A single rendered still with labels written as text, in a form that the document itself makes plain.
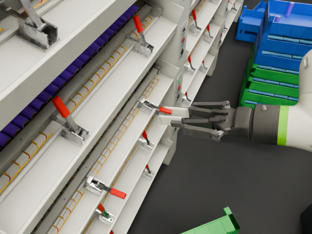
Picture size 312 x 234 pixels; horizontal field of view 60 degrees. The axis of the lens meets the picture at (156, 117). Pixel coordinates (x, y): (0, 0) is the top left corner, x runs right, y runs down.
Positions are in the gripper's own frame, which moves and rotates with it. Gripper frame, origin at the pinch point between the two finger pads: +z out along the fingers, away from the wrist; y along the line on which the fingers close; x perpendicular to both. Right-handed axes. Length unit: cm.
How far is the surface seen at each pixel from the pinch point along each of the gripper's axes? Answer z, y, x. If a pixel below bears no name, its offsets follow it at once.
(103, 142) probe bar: 11.8, -16.0, 4.2
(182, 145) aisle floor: 18, 34, -51
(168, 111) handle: 1.4, 0.4, 1.2
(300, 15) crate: -29, 86, -10
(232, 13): 12, 142, -28
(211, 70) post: 17, 90, -42
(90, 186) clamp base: 10.2, -26.4, 1.3
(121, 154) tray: 8.8, -15.1, -0.6
